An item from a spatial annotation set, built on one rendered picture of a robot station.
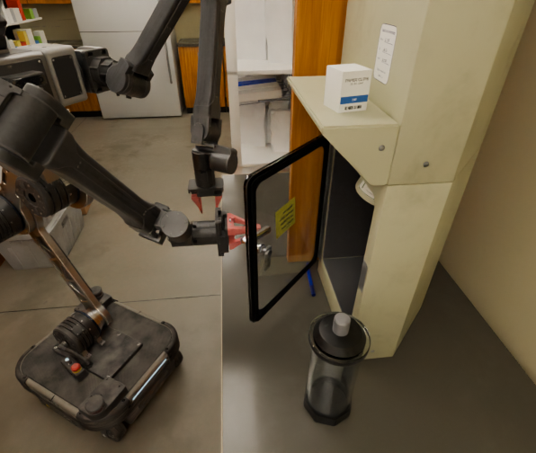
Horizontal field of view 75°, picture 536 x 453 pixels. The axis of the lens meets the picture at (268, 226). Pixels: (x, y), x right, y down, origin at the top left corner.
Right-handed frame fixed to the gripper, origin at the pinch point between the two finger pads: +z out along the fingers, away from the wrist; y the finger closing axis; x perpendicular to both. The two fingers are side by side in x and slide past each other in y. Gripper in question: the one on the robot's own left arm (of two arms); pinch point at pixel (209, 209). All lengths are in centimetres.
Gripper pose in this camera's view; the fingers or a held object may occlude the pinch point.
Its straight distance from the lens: 108.9
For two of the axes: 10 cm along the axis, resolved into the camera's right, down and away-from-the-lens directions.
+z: 0.1, 8.2, 5.8
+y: 9.9, -0.7, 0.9
